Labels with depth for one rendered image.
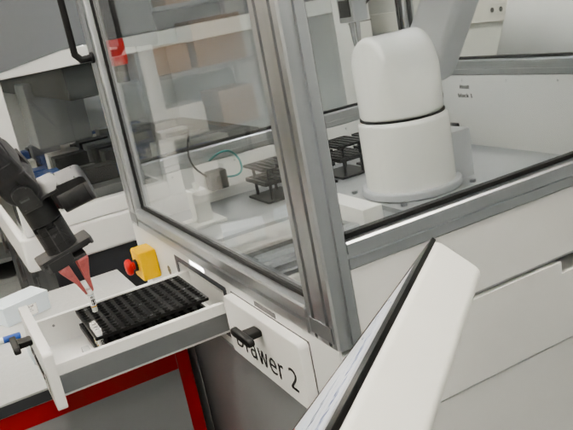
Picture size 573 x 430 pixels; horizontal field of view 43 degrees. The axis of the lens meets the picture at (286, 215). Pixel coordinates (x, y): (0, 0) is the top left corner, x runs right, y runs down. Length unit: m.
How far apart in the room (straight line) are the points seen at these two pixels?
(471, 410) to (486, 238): 0.27
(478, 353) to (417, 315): 0.67
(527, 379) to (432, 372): 0.80
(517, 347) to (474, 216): 0.24
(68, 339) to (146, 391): 0.21
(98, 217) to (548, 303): 1.41
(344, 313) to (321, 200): 0.16
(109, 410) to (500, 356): 0.85
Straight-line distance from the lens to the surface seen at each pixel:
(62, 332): 1.55
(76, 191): 1.30
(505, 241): 1.13
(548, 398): 1.30
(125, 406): 1.64
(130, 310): 1.43
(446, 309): 0.52
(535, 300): 1.21
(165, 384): 1.65
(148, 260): 1.75
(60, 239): 1.33
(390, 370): 0.43
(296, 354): 1.08
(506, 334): 1.18
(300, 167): 0.92
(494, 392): 1.21
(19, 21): 2.16
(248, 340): 1.16
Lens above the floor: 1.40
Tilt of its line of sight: 16 degrees down
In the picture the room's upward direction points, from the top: 11 degrees counter-clockwise
